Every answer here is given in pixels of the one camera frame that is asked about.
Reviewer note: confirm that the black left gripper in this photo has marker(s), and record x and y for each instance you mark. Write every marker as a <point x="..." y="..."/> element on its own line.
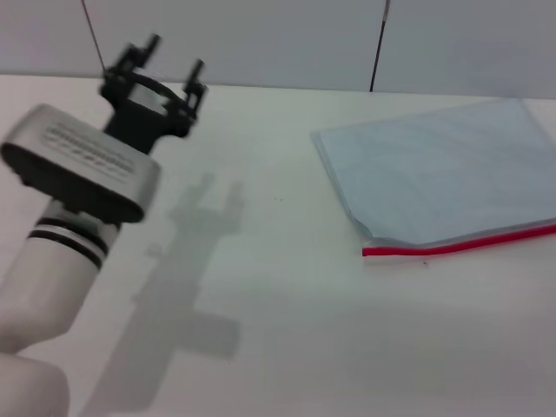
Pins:
<point x="139" y="113"/>

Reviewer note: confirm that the clear red-zipper document bag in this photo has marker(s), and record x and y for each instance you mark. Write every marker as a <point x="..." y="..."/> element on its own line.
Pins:
<point x="438" y="174"/>

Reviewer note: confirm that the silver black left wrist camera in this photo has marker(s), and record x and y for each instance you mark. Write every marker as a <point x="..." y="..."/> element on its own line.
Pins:
<point x="78" y="165"/>

